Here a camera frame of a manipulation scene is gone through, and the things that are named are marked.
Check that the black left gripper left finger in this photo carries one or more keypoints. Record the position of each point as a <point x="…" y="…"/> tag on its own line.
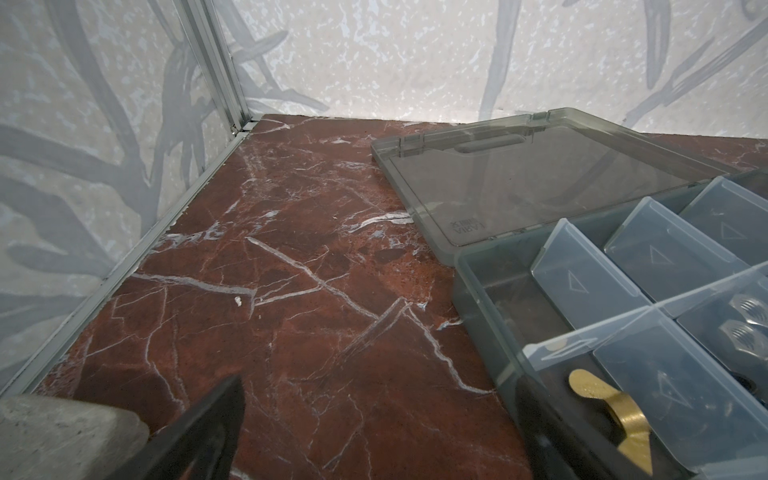
<point x="200" y="444"/>

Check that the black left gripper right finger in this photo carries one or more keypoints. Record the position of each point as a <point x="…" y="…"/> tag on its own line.
<point x="560" y="444"/>

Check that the gold wing nut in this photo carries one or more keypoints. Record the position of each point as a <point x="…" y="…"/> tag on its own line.
<point x="636" y="430"/>

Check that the grey foam block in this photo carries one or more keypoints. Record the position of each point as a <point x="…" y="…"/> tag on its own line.
<point x="53" y="438"/>

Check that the grey compartment organizer box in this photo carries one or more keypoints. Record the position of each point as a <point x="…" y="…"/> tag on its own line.
<point x="581" y="244"/>

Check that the aluminium left frame post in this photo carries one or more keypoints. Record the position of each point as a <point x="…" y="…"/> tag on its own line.
<point x="203" y="30"/>

